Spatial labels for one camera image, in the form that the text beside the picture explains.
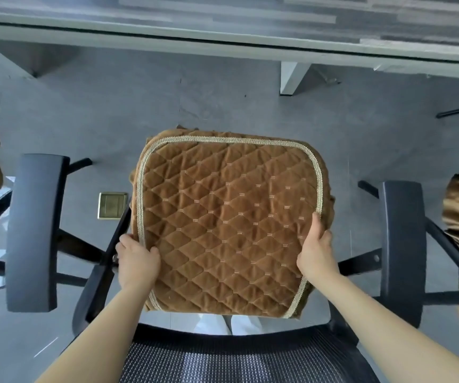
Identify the person's right thumb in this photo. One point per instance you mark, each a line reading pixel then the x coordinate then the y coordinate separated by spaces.
pixel 316 227

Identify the person's right forearm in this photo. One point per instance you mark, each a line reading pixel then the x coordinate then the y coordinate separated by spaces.
pixel 389 335

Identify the person's white trousers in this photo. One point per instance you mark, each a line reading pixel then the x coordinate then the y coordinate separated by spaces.
pixel 229 325

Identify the person's left forearm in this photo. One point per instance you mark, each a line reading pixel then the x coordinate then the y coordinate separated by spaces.
pixel 93 339

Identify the brown quilted seat cushion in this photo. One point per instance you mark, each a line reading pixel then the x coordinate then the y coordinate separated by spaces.
pixel 229 219

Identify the black chair armrest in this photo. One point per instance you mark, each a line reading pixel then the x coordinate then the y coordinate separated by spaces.
pixel 36 231
pixel 403 251

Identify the black chair base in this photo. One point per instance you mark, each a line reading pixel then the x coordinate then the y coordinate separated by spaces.
pixel 81 247

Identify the person's left thumb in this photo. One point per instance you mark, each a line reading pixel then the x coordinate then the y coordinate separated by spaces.
pixel 154 256

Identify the person's left hand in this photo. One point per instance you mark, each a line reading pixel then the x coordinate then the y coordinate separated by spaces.
pixel 137 265

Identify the white desk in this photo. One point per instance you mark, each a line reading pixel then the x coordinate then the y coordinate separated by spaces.
pixel 229 33

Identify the person's right hand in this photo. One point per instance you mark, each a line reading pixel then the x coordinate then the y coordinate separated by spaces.
pixel 316 257

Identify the brass floor socket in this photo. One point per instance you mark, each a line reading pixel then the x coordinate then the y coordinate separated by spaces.
pixel 112 205

